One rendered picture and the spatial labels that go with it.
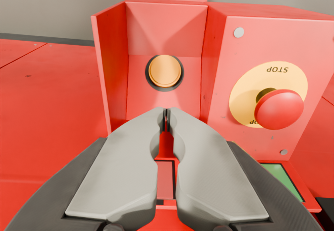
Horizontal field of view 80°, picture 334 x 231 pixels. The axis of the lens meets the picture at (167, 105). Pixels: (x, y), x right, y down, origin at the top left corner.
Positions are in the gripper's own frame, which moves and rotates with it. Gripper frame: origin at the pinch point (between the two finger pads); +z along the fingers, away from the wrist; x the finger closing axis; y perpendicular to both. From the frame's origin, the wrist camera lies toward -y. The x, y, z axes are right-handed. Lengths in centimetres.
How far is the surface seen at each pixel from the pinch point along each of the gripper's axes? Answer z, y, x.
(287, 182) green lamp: 3.3, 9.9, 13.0
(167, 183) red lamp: 2.9, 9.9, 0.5
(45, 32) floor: 85, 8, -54
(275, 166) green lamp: 5.4, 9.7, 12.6
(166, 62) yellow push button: 11.6, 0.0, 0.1
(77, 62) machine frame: 56, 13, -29
